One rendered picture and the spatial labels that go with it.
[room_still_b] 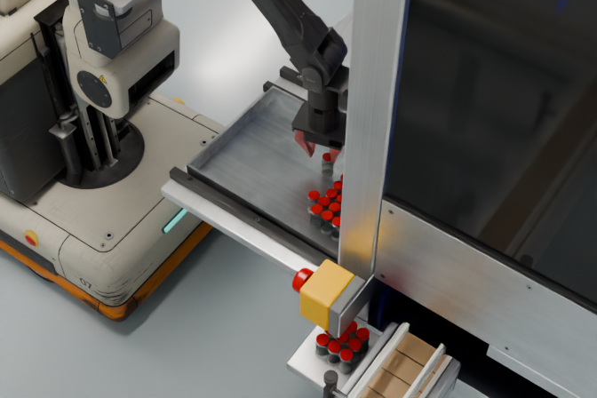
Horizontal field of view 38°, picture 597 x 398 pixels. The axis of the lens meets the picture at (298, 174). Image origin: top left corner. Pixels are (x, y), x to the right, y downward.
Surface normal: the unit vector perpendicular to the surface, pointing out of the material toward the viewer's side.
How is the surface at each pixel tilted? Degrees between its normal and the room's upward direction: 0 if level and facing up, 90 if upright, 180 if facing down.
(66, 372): 0
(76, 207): 0
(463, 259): 90
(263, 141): 0
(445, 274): 90
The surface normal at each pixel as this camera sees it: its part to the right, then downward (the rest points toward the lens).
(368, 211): -0.59, 0.62
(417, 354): 0.00, -0.65
